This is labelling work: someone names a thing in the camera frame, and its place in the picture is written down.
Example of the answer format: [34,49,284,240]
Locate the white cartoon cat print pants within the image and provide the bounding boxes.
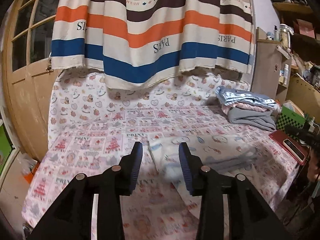
[148,135,259,182]

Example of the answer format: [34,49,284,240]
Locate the green checkered box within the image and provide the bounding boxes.
[276,100,306,140]

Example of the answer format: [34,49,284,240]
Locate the grey folded sweatshirt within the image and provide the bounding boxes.
[227,107,276,132]

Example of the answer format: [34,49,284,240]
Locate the brown wooden cabinet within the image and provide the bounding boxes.
[251,27,292,103]

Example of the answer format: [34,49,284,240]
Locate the pink folded garment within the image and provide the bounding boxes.
[221,102,273,115]

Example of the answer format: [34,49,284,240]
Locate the light blue satin-trim blanket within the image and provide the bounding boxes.
[215,86,277,109]

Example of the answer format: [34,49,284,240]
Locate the pink print bed sheet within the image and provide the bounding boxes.
[22,107,298,239]

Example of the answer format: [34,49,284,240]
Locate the green storage bin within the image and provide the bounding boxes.
[0,125,12,174]

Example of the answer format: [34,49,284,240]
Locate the glass jar on cabinet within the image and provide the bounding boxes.
[279,24,291,49]

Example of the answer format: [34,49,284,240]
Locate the pump bottle on cabinet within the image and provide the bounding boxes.
[274,25,279,41]

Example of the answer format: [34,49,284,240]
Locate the white bear print quilt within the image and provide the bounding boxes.
[48,68,251,146]

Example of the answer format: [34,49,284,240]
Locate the wooden glass-pane door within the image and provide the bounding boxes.
[2,0,60,160]

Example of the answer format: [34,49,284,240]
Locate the striped Paris curtain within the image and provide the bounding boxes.
[51,0,254,90]

